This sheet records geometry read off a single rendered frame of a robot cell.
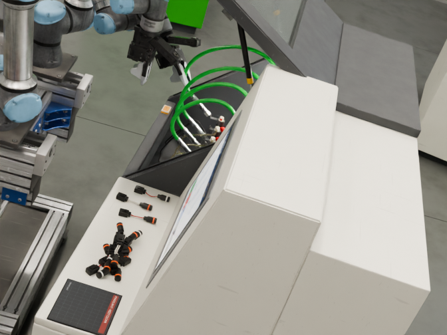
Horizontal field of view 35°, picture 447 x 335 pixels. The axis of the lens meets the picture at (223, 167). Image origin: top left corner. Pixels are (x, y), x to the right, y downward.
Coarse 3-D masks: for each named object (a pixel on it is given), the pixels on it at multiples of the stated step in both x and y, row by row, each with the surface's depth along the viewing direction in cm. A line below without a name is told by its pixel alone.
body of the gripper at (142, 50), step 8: (136, 24) 235; (136, 32) 236; (144, 32) 232; (160, 32) 235; (136, 40) 236; (144, 40) 236; (136, 48) 235; (144, 48) 236; (152, 48) 236; (128, 56) 238; (136, 56) 238; (144, 56) 236; (152, 56) 239
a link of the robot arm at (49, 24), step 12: (48, 0) 270; (36, 12) 264; (48, 12) 263; (60, 12) 265; (36, 24) 266; (48, 24) 264; (60, 24) 267; (72, 24) 272; (36, 36) 268; (48, 36) 267; (60, 36) 271
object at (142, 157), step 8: (168, 104) 294; (160, 112) 287; (160, 120) 282; (168, 120) 292; (152, 128) 275; (160, 128) 277; (152, 136) 271; (160, 136) 284; (144, 144) 265; (152, 144) 266; (136, 152) 259; (144, 152) 260; (152, 152) 276; (136, 160) 255; (144, 160) 257; (128, 168) 250; (136, 168) 251
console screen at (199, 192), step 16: (240, 112) 201; (224, 144) 192; (208, 160) 210; (208, 176) 186; (192, 192) 202; (208, 192) 168; (192, 208) 180; (176, 224) 195; (176, 240) 175; (160, 256) 188
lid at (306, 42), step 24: (240, 0) 202; (264, 0) 223; (288, 0) 241; (312, 0) 256; (240, 24) 201; (264, 24) 205; (288, 24) 227; (312, 24) 240; (336, 24) 262; (264, 48) 204; (288, 48) 209; (312, 48) 226; (336, 48) 245; (312, 72) 213; (336, 72) 230
